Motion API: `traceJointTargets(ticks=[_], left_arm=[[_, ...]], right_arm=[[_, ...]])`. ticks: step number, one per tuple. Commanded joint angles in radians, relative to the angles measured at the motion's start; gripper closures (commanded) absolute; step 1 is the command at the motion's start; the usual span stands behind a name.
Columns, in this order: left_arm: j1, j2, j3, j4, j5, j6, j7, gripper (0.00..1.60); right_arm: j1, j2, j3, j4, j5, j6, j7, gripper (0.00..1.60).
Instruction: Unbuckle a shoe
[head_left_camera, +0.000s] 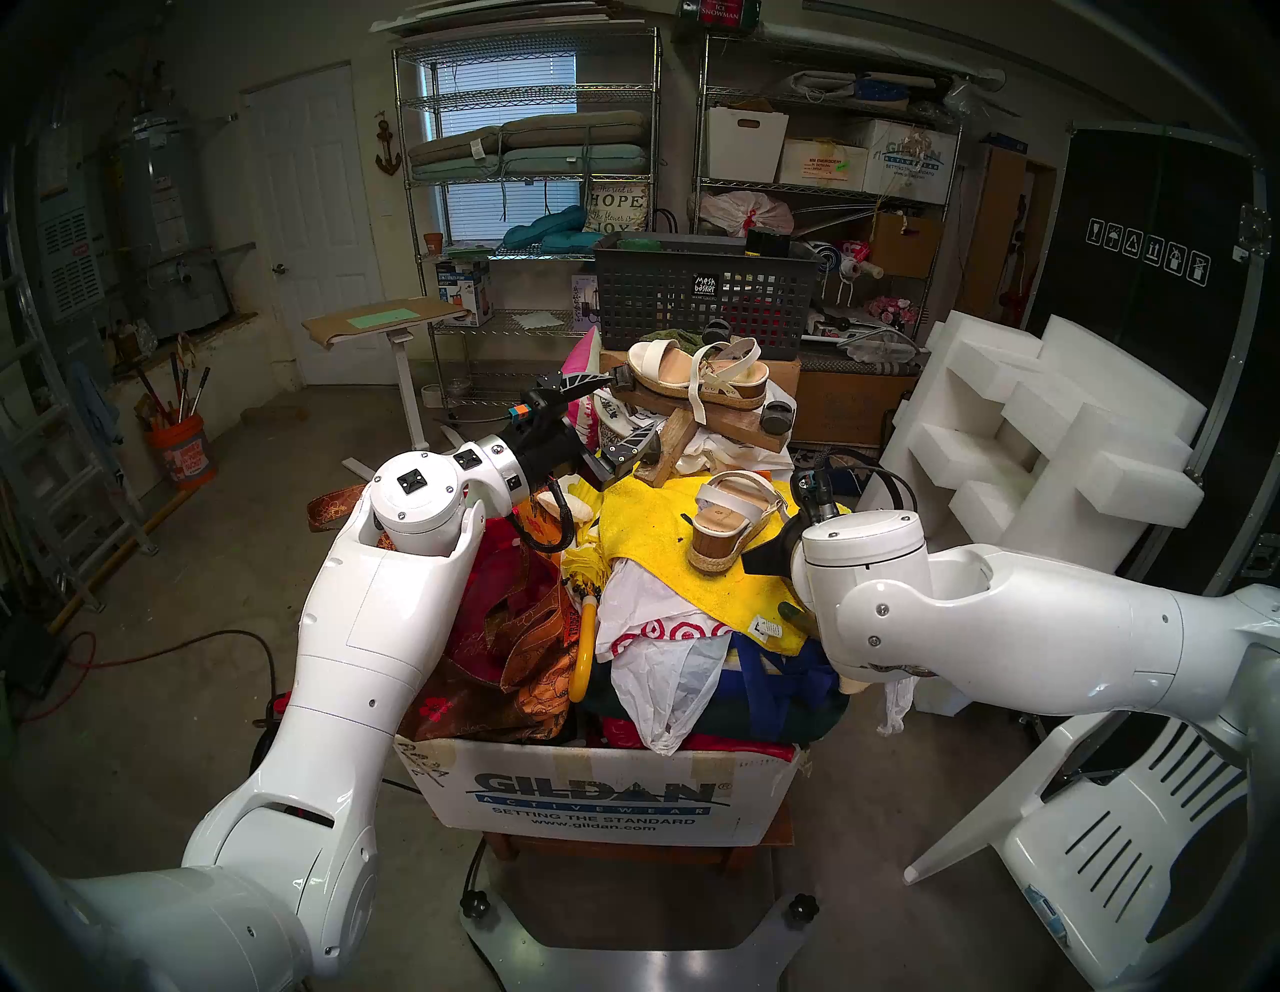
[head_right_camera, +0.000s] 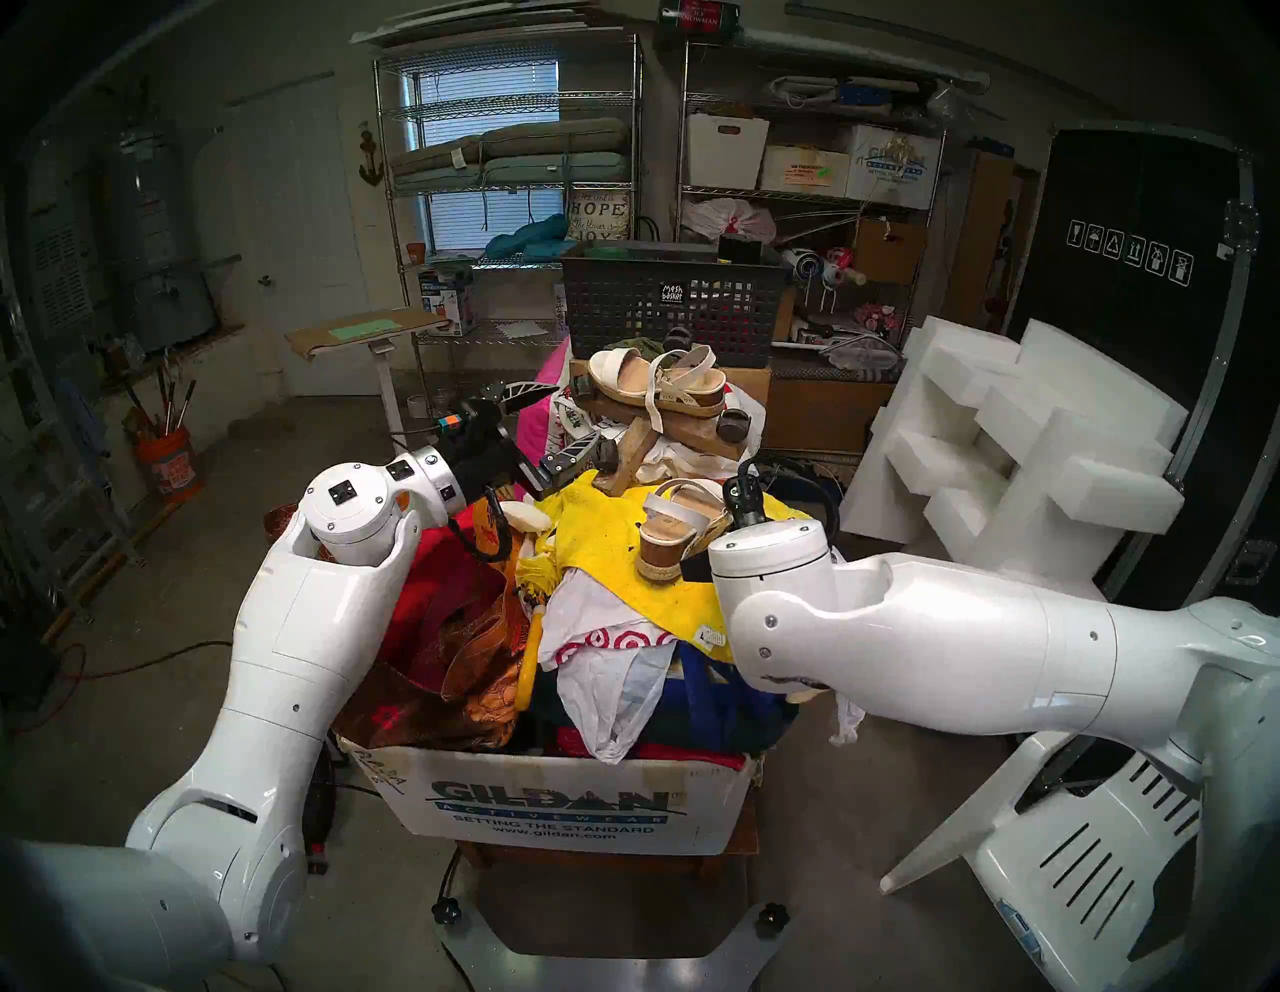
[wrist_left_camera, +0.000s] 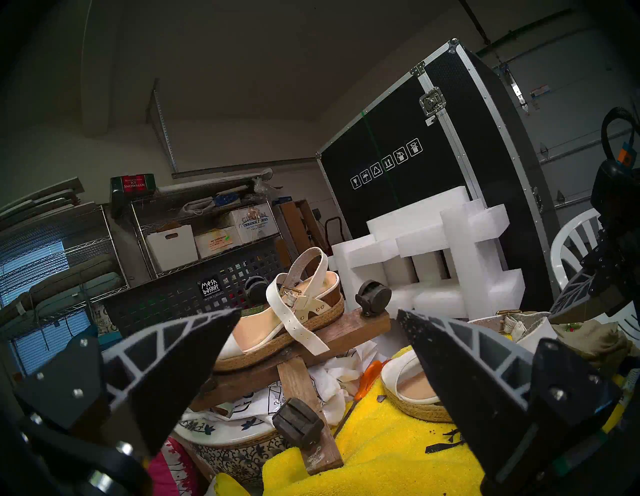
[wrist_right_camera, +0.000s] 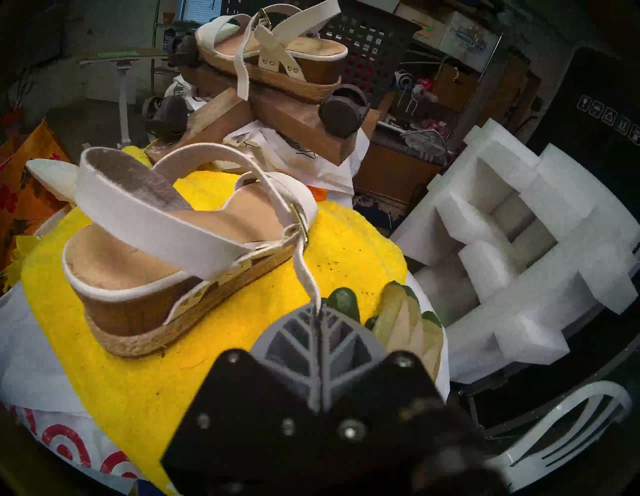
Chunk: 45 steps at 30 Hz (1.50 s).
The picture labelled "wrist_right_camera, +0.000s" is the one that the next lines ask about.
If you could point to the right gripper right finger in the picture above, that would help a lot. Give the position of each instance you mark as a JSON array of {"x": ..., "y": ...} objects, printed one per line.
[{"x": 370, "y": 420}]

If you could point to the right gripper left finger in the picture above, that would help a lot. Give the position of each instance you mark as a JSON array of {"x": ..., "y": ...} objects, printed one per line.
[{"x": 260, "y": 425}]

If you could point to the tan green-tipped work glove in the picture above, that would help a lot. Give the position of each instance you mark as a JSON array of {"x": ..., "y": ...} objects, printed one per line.
[{"x": 405, "y": 320}]

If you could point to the yellow terry towel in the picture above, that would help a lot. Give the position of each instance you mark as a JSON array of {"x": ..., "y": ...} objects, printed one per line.
[{"x": 280, "y": 300}]

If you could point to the blue patterned rug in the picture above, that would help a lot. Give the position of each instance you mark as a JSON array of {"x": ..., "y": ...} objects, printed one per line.
[{"x": 375, "y": 215}]

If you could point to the white Target plastic bag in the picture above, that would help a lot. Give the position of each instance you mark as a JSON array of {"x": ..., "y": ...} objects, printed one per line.
[{"x": 30, "y": 390}]

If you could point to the low brown wooden cabinet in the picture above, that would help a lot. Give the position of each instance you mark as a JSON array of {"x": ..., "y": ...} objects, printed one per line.
[{"x": 395, "y": 175}]

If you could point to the white foam packing block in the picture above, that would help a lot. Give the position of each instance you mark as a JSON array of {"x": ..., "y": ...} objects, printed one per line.
[{"x": 550, "y": 240}]

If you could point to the yellow folded umbrella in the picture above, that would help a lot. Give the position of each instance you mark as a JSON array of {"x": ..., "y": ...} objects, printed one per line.
[{"x": 20, "y": 265}]

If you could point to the wooden caster dolly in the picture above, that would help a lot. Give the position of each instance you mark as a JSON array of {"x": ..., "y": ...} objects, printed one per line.
[{"x": 300, "y": 125}]

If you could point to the small white cloth pouch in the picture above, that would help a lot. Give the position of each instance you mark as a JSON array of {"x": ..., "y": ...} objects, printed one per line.
[{"x": 50, "y": 180}]

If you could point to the red orange floral bag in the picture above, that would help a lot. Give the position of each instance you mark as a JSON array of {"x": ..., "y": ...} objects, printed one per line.
[{"x": 25, "y": 200}]

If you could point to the brown cardboard storage box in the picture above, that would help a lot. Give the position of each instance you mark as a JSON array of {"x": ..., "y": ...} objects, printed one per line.
[{"x": 455, "y": 87}]

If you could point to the black plastic mesh basket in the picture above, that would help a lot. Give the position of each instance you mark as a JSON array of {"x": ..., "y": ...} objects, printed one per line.
[{"x": 375, "y": 40}]

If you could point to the small Gildan cardboard box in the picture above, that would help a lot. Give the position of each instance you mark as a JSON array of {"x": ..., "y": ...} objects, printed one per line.
[{"x": 472, "y": 40}]

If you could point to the white rolling overbed table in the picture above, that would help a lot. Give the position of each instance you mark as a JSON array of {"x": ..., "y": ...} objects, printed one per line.
[{"x": 122, "y": 55}]

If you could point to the blue white product box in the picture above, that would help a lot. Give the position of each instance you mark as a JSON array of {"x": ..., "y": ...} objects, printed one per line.
[{"x": 172, "y": 40}]

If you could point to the white labelled cardboard box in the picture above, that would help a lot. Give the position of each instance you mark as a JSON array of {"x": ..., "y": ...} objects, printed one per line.
[{"x": 420, "y": 25}]

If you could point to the window with white blinds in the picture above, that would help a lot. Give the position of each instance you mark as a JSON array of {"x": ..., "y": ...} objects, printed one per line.
[{"x": 200, "y": 10}]

